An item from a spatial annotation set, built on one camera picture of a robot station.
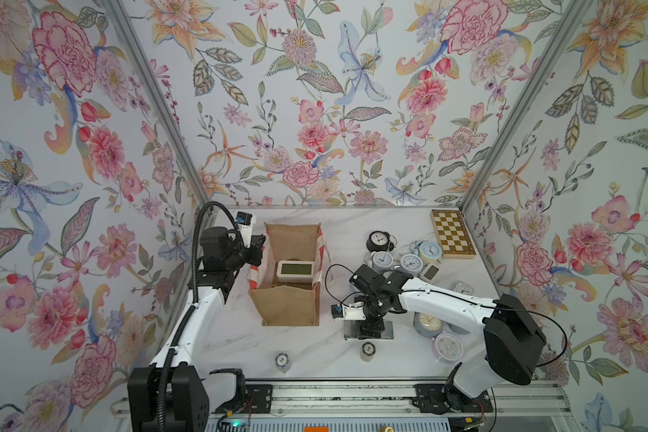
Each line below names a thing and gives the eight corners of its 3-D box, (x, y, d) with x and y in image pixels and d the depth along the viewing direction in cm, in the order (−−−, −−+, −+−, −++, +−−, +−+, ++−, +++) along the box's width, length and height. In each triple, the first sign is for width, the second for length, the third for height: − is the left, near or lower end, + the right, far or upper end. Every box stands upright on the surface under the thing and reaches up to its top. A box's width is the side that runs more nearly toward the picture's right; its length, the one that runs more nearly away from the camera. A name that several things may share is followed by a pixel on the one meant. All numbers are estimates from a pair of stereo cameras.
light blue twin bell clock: (414, 265, 102) (416, 260, 100) (409, 246, 108) (411, 241, 106) (442, 265, 102) (445, 260, 100) (436, 246, 108) (438, 241, 106)
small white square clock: (416, 280, 101) (419, 275, 98) (424, 265, 105) (427, 260, 102) (430, 287, 99) (433, 283, 96) (437, 272, 103) (441, 267, 100)
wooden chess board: (441, 259, 107) (445, 253, 104) (427, 215, 123) (429, 208, 119) (473, 259, 107) (478, 253, 104) (455, 215, 123) (458, 208, 119)
